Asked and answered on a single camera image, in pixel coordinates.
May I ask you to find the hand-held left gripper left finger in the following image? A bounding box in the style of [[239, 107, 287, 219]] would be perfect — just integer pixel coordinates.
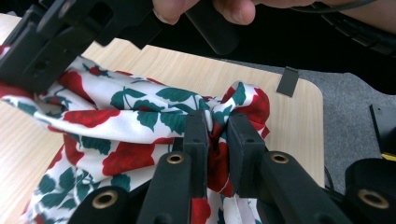
[[182, 109, 209, 199]]

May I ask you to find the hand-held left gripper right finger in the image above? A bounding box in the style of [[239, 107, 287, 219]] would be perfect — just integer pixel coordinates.
[[226, 111, 267, 199]]

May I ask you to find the white rose-print garment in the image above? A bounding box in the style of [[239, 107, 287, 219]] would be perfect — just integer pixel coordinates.
[[0, 43, 271, 224]]

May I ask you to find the grey tape strip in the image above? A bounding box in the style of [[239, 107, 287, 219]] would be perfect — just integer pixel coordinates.
[[276, 66, 300, 98]]

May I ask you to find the black equipment with yellow mark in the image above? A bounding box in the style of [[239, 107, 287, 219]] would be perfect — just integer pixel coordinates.
[[368, 104, 396, 161]]

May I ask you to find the right hand-held gripper black cable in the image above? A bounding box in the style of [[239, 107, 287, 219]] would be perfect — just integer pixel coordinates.
[[289, 0, 396, 57]]

